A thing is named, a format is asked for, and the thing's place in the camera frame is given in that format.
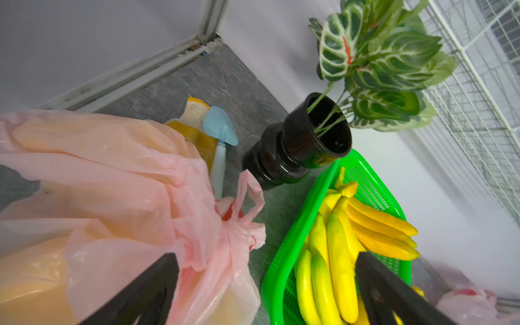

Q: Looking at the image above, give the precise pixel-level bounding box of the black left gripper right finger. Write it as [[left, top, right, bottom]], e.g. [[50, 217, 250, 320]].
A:
[[356, 252, 454, 325]]

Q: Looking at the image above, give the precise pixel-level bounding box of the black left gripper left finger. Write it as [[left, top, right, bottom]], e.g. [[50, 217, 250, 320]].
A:
[[81, 253, 180, 324]]

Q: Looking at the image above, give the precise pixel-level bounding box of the pink plastic bag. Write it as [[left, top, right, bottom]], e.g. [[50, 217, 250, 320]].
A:
[[1, 110, 266, 324]]

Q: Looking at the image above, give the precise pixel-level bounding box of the white wire wall shelf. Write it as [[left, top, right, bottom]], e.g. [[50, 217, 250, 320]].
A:
[[421, 1, 519, 223]]

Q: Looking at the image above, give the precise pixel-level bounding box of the yellow knitted work glove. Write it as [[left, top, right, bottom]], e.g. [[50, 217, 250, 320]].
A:
[[165, 96, 218, 172]]

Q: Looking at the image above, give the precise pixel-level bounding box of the aluminium frame profile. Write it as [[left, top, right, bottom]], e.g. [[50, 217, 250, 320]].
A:
[[38, 1, 228, 113]]

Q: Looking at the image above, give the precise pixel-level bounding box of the yellow banana bunch in basket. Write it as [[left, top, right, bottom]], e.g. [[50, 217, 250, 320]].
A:
[[294, 168, 420, 324]]

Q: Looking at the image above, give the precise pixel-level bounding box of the green variegated artificial plant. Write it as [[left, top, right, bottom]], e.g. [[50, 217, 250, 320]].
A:
[[308, 1, 457, 137]]

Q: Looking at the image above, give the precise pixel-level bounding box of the pink peach printed bag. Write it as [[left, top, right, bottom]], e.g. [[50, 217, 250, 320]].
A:
[[436, 288, 519, 325]]

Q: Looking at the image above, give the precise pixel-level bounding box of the green plastic basket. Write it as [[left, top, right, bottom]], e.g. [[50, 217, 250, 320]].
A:
[[261, 150, 406, 324]]

